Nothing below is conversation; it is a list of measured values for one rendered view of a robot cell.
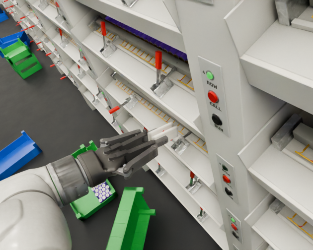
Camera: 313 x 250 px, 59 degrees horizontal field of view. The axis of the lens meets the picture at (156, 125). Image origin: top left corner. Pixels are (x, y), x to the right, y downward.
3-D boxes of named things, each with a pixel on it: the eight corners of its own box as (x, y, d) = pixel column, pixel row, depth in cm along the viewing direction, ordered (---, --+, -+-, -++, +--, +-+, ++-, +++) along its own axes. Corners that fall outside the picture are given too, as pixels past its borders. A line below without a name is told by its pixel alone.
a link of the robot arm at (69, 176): (68, 215, 55) (96, 200, 57) (54, 184, 49) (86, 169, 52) (55, 186, 61) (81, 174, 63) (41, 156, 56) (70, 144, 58)
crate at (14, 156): (-1, 185, 161) (-11, 177, 155) (-11, 168, 174) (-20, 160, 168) (42, 151, 172) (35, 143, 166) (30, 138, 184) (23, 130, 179)
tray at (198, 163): (223, 201, 64) (209, 187, 57) (111, 95, 106) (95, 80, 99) (281, 138, 65) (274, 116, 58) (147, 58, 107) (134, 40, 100)
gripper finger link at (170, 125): (150, 144, 65) (148, 142, 66) (174, 132, 68) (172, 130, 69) (148, 134, 64) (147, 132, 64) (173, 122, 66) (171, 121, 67)
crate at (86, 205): (118, 195, 133) (116, 191, 126) (82, 221, 128) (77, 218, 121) (87, 149, 145) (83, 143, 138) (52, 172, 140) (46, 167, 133)
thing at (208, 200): (230, 236, 77) (213, 223, 67) (127, 130, 119) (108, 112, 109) (279, 182, 78) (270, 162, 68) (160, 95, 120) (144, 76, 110)
